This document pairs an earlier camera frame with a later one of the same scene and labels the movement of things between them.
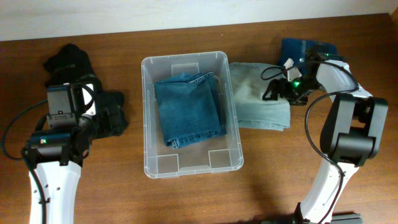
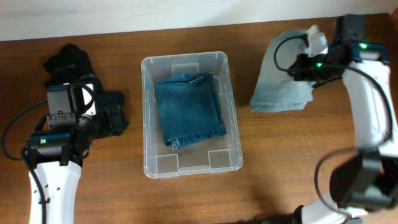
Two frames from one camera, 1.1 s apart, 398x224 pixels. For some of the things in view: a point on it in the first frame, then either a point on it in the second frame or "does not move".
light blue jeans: [249, 80] to [275, 90]
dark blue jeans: [188, 107] does not move
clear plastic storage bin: [220, 154] does not move
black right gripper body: [298, 94] to [313, 69]
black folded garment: [71, 65] does not move
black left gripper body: [104, 122] does not move
